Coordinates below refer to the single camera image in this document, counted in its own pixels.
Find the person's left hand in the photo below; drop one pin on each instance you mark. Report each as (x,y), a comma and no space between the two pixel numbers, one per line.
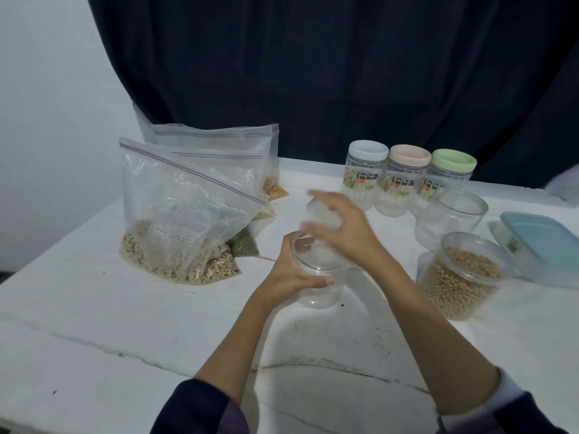
(285,284)

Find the person's right hand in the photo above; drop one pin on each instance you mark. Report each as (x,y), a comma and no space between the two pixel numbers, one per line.
(357,239)

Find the transparent jar blue lid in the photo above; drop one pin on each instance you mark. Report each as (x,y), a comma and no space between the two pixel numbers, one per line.
(366,167)

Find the transparent jar pink lid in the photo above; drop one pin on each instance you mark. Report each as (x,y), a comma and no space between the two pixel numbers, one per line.
(409,158)

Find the pile of yellow soybeans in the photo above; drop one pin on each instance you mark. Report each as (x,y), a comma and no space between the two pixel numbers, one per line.
(452,289)

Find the transparent jar green lid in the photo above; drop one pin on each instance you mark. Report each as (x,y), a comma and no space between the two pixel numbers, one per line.
(452,161)

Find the zip bag of grains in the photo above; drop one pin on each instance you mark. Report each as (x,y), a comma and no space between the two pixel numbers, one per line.
(181,212)

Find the clear zip bag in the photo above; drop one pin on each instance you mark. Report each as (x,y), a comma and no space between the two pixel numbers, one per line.
(217,140)

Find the person's left forearm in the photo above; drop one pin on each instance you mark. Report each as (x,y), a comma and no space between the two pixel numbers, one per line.
(235,348)

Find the person's right forearm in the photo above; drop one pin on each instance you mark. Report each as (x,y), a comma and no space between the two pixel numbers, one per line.
(434,339)

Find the dark navy curtain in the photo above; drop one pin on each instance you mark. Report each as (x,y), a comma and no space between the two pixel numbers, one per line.
(317,67)

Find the teal lidded plastic container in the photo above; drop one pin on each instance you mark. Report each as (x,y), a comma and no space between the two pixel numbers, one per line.
(543,244)

